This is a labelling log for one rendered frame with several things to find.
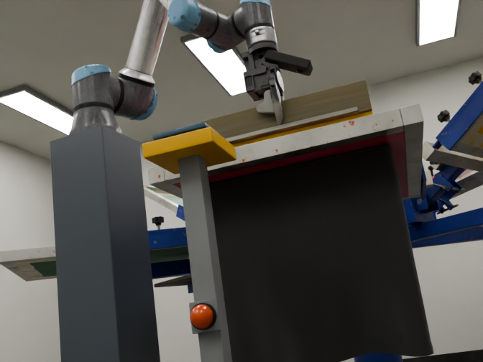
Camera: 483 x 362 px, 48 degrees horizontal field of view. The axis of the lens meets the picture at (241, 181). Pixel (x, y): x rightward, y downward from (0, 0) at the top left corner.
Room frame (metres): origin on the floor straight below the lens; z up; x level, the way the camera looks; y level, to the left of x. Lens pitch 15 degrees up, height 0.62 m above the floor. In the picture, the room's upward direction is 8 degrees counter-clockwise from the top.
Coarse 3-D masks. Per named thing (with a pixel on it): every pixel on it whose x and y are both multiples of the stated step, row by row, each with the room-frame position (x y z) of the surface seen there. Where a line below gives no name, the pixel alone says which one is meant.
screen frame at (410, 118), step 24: (360, 120) 1.00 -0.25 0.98; (384, 120) 0.99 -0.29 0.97; (408, 120) 0.98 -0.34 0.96; (264, 144) 1.06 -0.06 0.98; (288, 144) 1.04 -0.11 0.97; (312, 144) 1.03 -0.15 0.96; (336, 144) 1.04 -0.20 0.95; (408, 144) 1.11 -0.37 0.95; (216, 168) 1.09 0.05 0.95; (240, 168) 1.11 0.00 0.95; (408, 168) 1.33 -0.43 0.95; (408, 192) 1.64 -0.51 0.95
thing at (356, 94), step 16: (304, 96) 1.16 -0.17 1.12; (320, 96) 1.15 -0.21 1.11; (336, 96) 1.14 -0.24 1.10; (352, 96) 1.13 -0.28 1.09; (368, 96) 1.13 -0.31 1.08; (240, 112) 1.21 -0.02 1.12; (256, 112) 1.19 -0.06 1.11; (288, 112) 1.17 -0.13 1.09; (304, 112) 1.17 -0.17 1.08; (320, 112) 1.16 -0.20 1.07; (224, 128) 1.22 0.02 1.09; (240, 128) 1.21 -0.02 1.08; (256, 128) 1.20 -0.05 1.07
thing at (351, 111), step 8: (336, 112) 1.13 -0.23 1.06; (344, 112) 1.13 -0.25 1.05; (352, 112) 1.13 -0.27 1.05; (304, 120) 1.15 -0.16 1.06; (312, 120) 1.15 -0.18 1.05; (320, 120) 1.15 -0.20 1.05; (328, 120) 1.16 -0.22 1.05; (272, 128) 1.17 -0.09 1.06; (280, 128) 1.17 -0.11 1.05; (288, 128) 1.17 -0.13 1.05; (296, 128) 1.18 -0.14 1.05; (232, 136) 1.20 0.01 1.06; (240, 136) 1.19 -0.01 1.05; (248, 136) 1.19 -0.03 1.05; (256, 136) 1.20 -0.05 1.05
